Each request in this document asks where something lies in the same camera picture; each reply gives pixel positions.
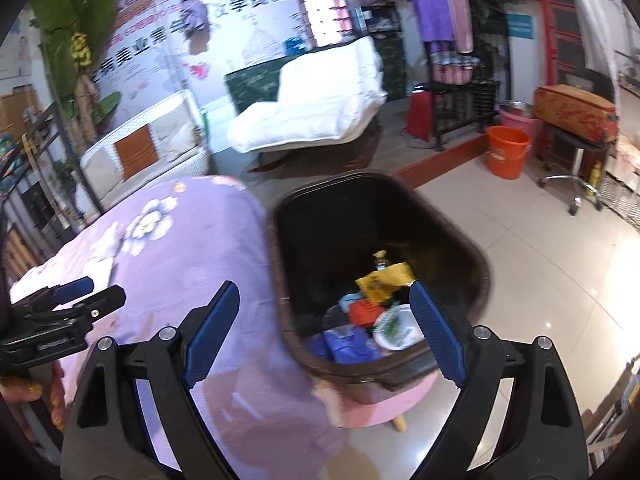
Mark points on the purple floral bedsheet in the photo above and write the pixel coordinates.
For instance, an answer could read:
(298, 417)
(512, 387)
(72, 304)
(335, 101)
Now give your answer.
(175, 240)

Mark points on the orange plastic bucket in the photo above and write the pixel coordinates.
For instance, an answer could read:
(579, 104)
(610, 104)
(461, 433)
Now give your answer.
(507, 152)

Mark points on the blue wall sign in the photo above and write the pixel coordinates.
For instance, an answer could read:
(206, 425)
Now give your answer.
(521, 26)

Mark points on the teal wrapper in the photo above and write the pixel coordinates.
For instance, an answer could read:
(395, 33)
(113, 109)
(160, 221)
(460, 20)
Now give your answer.
(348, 302)

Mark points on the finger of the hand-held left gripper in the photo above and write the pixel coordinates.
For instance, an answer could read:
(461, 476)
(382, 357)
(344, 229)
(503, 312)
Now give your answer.
(72, 290)
(100, 305)

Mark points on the metal basin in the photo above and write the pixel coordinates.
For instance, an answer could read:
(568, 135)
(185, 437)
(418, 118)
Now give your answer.
(515, 106)

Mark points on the yellow bottle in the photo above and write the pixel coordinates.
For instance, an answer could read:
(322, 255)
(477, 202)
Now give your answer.
(595, 177)

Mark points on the red telephone booth cabinet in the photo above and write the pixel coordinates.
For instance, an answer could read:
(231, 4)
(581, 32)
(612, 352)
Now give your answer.
(320, 0)

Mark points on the purple plastic packet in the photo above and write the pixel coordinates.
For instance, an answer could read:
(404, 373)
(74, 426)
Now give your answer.
(350, 347)

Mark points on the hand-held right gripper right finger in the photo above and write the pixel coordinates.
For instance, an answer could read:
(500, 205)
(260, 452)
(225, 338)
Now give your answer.
(440, 330)

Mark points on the green patterned cabinet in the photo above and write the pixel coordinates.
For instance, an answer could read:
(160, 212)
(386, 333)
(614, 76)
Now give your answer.
(255, 80)

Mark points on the white wicker swing sofa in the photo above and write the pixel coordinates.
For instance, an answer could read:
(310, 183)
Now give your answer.
(105, 165)

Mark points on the orange foam fruit net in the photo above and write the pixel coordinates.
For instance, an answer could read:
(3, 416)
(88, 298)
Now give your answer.
(362, 312)

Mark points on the red wooden frame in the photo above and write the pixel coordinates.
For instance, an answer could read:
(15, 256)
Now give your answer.
(547, 10)

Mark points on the blue paper cup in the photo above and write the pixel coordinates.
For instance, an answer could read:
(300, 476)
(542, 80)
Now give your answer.
(400, 330)

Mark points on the yellow foam fruit net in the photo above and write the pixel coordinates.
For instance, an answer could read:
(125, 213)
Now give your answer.
(385, 280)

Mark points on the dark brown trash bin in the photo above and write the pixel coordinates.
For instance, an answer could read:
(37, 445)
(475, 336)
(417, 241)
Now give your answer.
(340, 230)

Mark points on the white lounge chair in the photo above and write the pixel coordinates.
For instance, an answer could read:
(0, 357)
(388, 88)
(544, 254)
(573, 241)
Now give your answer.
(310, 105)

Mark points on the printed wall mural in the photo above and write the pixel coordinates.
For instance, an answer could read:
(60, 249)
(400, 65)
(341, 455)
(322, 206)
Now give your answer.
(150, 50)

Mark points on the red floral cushioned stool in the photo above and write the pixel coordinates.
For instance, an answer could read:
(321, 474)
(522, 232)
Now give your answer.
(575, 112)

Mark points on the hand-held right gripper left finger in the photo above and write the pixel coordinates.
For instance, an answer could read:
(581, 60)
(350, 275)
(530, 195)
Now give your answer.
(215, 330)

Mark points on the pink round stool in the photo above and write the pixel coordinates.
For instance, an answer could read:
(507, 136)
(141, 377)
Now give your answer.
(370, 410)

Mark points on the person's left hand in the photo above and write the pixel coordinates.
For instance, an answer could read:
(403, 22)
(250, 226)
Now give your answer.
(22, 391)

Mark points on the purple towel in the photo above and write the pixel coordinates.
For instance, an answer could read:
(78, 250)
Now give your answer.
(431, 12)

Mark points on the orange cushion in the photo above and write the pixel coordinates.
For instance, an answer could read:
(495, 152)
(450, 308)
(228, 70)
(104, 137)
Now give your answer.
(136, 152)

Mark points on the artificial banana tree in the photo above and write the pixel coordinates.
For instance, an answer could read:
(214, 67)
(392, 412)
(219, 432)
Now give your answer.
(75, 10)

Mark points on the pink plastic basin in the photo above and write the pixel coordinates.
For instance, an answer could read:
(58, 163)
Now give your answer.
(520, 122)

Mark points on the black metal bed frame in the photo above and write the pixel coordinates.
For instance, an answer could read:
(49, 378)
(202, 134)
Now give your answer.
(65, 150)

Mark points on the pink towel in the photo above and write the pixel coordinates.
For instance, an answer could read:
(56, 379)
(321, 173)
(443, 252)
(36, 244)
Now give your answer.
(460, 22)

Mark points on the black metal rack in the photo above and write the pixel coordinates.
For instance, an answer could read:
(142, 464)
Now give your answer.
(480, 105)

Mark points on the cream cushion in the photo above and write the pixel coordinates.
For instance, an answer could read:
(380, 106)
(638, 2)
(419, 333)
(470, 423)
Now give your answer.
(177, 130)

